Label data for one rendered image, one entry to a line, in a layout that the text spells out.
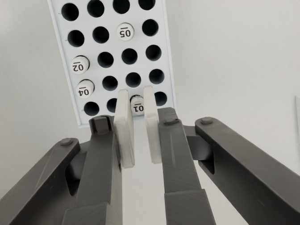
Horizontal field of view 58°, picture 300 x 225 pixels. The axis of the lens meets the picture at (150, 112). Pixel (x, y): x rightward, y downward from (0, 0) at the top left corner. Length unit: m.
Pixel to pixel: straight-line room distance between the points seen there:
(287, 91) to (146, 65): 0.15
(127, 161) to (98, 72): 0.09
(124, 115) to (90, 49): 0.08
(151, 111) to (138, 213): 0.19
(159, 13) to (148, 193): 0.19
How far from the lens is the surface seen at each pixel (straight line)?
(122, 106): 0.17
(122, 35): 0.20
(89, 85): 0.21
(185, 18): 0.25
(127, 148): 0.15
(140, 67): 0.22
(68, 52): 0.22
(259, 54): 0.28
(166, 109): 0.18
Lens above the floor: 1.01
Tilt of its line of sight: 70 degrees down
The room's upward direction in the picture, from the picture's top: 171 degrees clockwise
